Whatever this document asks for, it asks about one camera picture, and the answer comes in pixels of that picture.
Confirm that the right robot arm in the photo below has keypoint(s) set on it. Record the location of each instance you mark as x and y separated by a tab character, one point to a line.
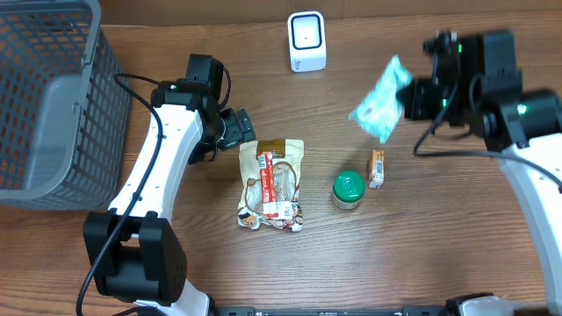
475	83

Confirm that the white brown snack packet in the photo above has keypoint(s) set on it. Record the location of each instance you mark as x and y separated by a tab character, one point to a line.
287	157

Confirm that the red snack bar wrapper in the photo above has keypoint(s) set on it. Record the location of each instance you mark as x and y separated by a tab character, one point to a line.
272	209

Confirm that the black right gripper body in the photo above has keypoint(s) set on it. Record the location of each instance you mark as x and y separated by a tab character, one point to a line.
413	98

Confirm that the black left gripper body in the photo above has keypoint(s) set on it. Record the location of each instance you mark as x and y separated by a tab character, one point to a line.
241	126

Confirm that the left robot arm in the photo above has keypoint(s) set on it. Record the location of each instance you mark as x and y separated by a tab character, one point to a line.
135	255

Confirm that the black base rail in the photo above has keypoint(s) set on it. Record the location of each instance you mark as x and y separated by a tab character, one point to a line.
407	310

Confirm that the white barcode scanner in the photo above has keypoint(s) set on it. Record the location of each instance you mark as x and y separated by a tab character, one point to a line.
307	41

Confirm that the green lid seasoning jar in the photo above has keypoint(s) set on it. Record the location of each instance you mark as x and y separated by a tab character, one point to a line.
348	190

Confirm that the orange snack packet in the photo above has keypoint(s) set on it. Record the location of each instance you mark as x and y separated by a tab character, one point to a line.
376	174

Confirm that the teal tissue packet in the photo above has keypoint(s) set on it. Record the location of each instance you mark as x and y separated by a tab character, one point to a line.
380	110

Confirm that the grey plastic mesh basket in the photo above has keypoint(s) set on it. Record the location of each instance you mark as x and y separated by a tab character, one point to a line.
63	118

